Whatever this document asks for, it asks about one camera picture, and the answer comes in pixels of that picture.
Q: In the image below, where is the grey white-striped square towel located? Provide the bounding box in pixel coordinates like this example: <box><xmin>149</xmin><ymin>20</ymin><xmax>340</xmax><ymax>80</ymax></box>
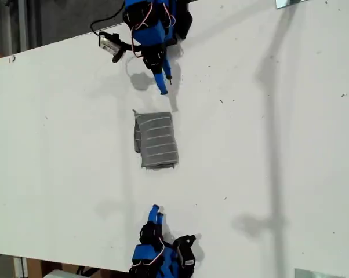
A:
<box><xmin>132</xmin><ymin>109</ymin><xmax>181</xmax><ymax>172</ymax></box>

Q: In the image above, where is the white table leg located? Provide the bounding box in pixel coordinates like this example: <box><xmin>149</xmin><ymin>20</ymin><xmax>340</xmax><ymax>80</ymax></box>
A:
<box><xmin>13</xmin><ymin>256</ymin><xmax>29</xmax><ymax>278</ymax></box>

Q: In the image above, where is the arm red white wire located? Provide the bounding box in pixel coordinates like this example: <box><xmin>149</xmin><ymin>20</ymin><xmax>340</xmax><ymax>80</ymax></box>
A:
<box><xmin>130</xmin><ymin>235</ymin><xmax>166</xmax><ymax>268</ymax></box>
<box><xmin>131</xmin><ymin>0</ymin><xmax>177</xmax><ymax>33</ymax></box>

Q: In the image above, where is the camera black stalk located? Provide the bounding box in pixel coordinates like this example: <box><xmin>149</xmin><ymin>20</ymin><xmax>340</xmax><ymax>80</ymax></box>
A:
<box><xmin>111</xmin><ymin>42</ymin><xmax>144</xmax><ymax>64</ymax></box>
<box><xmin>172</xmin><ymin>234</ymin><xmax>197</xmax><ymax>247</ymax></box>

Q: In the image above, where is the camera black cable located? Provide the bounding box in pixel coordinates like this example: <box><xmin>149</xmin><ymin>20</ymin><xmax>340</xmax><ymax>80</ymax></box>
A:
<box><xmin>89</xmin><ymin>5</ymin><xmax>126</xmax><ymax>35</ymax></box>

